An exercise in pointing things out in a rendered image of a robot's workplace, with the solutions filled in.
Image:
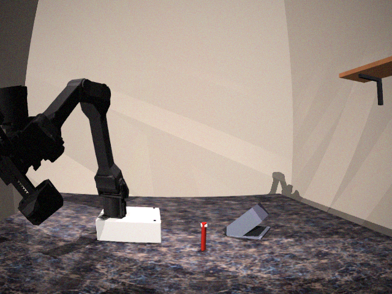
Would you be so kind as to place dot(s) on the grey sloped panel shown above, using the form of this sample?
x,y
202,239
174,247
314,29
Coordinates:
x,y
246,225

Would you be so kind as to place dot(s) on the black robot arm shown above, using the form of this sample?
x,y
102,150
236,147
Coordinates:
x,y
41,134

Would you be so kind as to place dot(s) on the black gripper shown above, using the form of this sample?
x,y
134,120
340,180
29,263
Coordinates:
x,y
41,201

